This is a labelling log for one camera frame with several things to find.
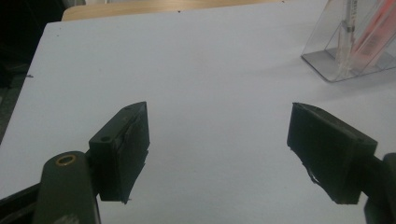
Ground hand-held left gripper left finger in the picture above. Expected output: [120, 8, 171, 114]
[88, 101, 151, 205]

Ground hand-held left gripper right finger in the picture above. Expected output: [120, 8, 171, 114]
[286, 102, 379, 205]

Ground clear plastic pen holder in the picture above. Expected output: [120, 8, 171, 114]
[300, 0, 396, 84]

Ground clear pen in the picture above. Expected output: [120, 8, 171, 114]
[333, 0, 360, 79]

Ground orange highlighter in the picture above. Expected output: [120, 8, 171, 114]
[350, 0, 396, 75]

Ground wooden table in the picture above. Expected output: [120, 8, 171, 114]
[61, 0, 295, 22]

